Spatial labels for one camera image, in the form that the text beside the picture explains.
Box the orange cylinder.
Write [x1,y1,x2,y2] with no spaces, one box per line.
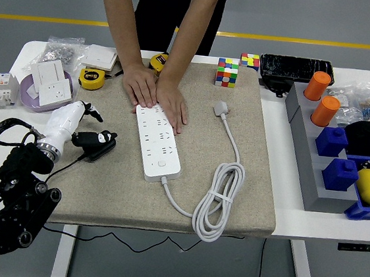
[303,69,333,103]
[309,94,342,128]

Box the yellow black tape measure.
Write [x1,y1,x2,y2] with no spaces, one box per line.
[77,66,107,91]

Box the black tape measure strap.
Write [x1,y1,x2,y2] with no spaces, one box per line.
[104,67,125,80]

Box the black cloth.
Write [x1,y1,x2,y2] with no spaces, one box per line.
[341,118,370,158]

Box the person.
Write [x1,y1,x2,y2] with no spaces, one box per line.
[84,0,230,139]

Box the black power adapter plug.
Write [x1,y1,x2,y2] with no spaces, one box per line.
[83,136,117,164]

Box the white paper slip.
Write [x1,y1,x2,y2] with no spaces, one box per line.
[25,85,41,99]

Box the black hanging cable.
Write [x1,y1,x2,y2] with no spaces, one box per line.
[258,238,268,277]

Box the black table control panel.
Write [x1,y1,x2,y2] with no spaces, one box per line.
[337,241,370,255]

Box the person's left hand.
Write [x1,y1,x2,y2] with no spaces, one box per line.
[151,75,192,136]

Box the white power strip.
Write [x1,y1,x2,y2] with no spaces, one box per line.
[128,103,188,186]

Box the blue plastic bin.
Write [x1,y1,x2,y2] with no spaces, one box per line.
[340,153,370,222]

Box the blue block with knob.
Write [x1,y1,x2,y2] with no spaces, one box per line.
[313,124,351,159]
[319,156,361,194]

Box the black plastic tray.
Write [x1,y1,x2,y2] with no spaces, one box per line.
[257,52,338,88]

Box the white power strip plug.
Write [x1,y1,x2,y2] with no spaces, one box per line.
[213,100,233,118]

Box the small colourful puzzle cube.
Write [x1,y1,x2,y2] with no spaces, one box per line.
[239,52,262,72]

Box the small black device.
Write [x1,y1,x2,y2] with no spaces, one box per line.
[257,76,294,100]

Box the clear bag of metal screws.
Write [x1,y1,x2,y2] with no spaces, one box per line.
[21,31,87,78]

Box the white socket panel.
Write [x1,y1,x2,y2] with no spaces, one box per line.
[37,75,75,110]

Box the purple bowl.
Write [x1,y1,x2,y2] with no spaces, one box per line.
[16,65,78,116]

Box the white wall switch plate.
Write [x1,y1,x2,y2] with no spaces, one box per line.
[79,42,120,72]

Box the grey-brown mat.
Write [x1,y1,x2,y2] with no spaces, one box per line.
[39,47,293,247]

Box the white power strip cord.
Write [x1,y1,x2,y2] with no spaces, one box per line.
[153,107,253,246]

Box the thin black adapter cord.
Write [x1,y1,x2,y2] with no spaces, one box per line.
[40,151,210,260]

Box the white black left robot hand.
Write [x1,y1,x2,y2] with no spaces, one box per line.
[40,96,122,160]

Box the large colourful puzzle cube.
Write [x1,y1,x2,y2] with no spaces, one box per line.
[214,56,241,89]

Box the yellow tape measure red label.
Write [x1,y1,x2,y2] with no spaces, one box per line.
[147,51,170,77]

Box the white switch panel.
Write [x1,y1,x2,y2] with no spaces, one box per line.
[28,56,68,97]

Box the person's right hand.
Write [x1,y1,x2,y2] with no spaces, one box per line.
[119,59,163,110]

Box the clear bag of small parts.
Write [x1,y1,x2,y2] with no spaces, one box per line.
[323,83,363,130]

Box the grey block holder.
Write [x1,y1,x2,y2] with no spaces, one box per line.
[274,80,370,217]

